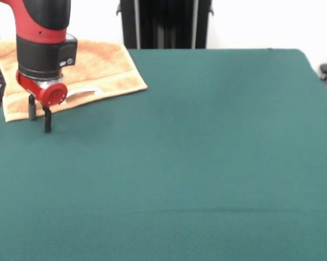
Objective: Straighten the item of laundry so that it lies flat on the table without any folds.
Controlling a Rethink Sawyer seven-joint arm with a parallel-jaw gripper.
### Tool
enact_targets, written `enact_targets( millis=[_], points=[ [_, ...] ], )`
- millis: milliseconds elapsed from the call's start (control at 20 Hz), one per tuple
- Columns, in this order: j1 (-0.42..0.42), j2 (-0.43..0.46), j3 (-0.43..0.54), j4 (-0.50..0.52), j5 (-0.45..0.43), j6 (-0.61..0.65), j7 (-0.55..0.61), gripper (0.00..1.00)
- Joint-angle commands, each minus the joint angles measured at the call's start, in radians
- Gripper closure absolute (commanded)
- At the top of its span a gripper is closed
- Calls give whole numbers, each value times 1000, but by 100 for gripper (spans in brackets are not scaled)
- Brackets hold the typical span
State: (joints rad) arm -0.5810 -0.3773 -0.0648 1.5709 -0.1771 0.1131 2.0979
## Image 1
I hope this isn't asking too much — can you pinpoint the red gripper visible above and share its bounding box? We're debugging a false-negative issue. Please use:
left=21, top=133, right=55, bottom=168
left=15, top=70, right=69, bottom=134

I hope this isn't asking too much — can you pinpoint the orange terry towel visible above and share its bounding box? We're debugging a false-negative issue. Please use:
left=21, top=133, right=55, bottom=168
left=0, top=39, right=149, bottom=123

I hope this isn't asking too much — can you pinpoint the dark green tablecloth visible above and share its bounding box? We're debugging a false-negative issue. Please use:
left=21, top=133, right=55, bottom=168
left=0, top=48, right=327, bottom=261

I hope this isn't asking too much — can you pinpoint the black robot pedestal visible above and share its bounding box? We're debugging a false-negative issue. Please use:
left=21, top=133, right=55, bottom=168
left=115, top=0, right=215, bottom=49

